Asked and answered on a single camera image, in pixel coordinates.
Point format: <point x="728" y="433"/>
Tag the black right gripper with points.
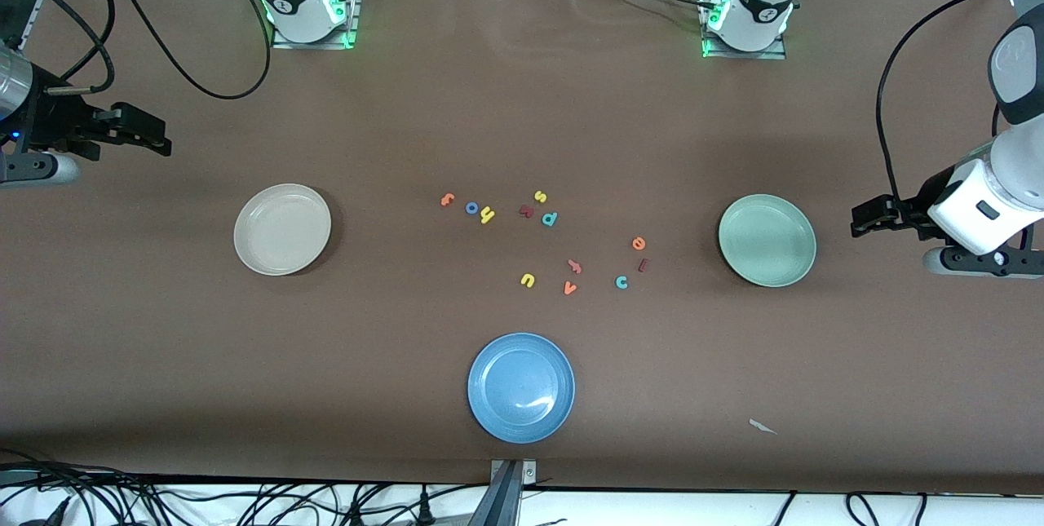
<point x="50" y="120"/>

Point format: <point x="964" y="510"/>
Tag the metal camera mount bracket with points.
<point x="512" y="473"/>

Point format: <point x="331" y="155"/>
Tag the black plug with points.
<point x="424" y="510"/>

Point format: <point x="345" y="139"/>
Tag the white paper scrap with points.
<point x="763" y="426"/>

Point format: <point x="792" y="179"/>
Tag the blue plate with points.
<point x="521" y="388"/>

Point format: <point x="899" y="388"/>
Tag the green plate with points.
<point x="767" y="240"/>

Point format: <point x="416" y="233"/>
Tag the brown paper table cover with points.
<point x="522" y="102"/>

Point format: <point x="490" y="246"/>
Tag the yellow letter h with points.
<point x="488" y="218"/>

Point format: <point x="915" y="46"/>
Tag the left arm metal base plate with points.
<point x="738" y="55"/>

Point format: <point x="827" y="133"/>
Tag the beige brown plate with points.
<point x="282" y="229"/>

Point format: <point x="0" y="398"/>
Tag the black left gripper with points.
<point x="915" y="207"/>

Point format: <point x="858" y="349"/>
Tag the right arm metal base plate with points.
<point x="310" y="45"/>

